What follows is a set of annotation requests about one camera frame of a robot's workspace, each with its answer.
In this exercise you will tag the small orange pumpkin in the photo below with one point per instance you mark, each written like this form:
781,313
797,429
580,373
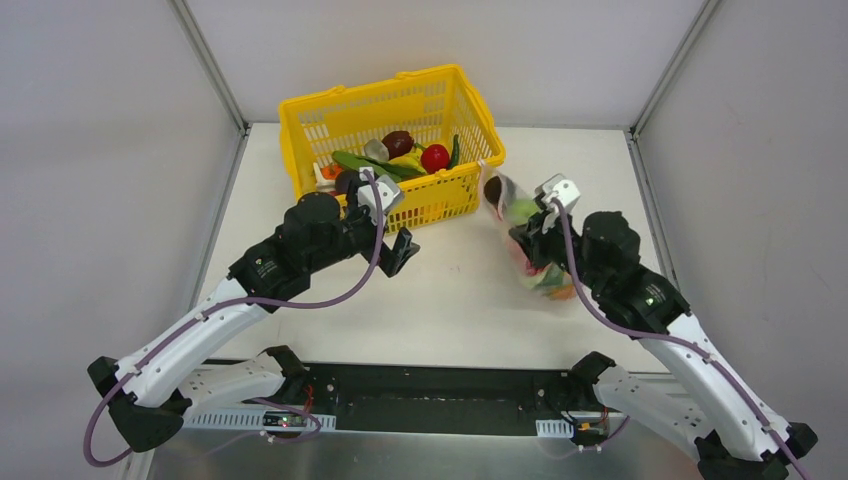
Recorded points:
331,172

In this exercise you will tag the yellow banana bunch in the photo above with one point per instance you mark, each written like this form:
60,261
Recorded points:
409,161

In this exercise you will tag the dark red apple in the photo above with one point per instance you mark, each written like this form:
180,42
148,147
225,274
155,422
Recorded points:
399,142

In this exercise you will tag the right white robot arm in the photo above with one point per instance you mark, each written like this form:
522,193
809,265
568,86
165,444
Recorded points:
725,427

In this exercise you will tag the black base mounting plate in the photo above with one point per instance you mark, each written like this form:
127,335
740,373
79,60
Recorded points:
443,400

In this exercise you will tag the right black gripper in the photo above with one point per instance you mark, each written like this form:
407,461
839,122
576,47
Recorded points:
538,238

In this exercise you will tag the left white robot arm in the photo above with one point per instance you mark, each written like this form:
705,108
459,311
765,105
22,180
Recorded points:
151,393

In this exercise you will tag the yellow plastic basket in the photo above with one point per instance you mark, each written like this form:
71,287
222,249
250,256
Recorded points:
429,130

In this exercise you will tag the dark avocado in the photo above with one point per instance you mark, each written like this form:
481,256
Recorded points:
493,190

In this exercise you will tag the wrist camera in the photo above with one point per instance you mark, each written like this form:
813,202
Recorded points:
556,195
381,195

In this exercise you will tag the green apple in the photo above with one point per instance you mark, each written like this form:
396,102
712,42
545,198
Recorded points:
520,211

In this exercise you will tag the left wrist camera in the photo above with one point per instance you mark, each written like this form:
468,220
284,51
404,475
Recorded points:
381,195

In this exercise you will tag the green cucumber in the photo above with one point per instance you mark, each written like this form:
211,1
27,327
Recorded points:
455,152

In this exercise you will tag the toy pineapple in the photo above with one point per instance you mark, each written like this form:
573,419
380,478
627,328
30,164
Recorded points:
555,288

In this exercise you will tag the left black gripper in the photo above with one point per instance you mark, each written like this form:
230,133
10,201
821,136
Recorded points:
382,240

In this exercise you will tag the dark round plum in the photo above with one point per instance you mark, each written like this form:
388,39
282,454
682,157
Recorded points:
348,182

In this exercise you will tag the clear zip top bag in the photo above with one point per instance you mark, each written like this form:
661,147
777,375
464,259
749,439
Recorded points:
526,274

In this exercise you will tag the red tomato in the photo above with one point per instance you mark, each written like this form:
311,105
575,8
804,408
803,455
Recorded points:
434,158

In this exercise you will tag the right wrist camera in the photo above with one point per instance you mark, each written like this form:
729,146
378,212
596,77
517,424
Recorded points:
556,195

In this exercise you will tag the green leafy vegetable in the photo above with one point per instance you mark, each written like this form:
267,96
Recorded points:
353,162

